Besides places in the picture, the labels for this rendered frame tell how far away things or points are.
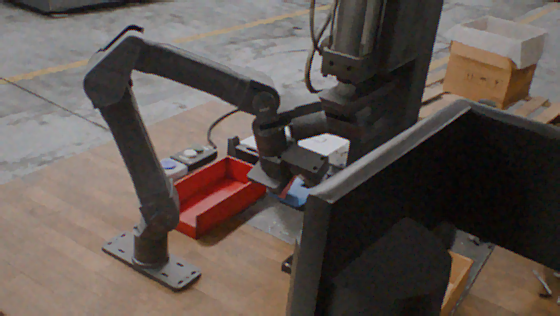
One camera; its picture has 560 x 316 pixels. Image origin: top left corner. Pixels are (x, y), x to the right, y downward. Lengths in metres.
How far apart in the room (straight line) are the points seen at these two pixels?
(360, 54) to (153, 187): 0.46
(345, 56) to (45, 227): 0.68
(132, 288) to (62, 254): 0.17
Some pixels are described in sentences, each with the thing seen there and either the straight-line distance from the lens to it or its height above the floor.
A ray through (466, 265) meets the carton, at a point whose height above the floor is 0.96.
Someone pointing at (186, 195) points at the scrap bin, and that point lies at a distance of 1.35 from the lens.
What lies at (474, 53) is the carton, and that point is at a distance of 4.57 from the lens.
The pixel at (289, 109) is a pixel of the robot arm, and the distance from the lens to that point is 1.02.
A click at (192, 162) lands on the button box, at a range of 1.46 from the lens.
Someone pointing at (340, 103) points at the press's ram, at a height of 1.18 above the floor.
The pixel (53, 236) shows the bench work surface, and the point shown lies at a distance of 1.27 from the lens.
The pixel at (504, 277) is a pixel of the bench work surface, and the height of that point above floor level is 0.90.
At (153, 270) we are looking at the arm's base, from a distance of 1.14.
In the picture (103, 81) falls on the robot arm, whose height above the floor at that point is 1.27.
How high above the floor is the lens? 1.61
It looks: 27 degrees down
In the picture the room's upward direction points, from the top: 6 degrees clockwise
